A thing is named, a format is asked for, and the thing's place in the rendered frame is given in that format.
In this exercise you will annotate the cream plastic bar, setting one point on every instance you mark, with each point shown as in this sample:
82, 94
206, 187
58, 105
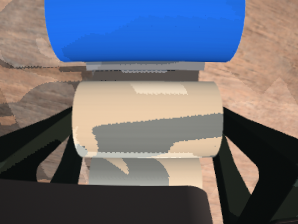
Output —
147, 119

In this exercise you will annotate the blue plastic bar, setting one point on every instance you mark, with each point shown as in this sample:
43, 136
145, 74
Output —
144, 30

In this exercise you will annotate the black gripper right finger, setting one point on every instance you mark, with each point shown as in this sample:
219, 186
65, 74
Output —
275, 196

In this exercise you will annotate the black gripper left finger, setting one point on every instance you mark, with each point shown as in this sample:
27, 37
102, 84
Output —
23, 150

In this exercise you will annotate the cream plastic cylinder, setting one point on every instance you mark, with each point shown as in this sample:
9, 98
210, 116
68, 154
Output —
145, 171

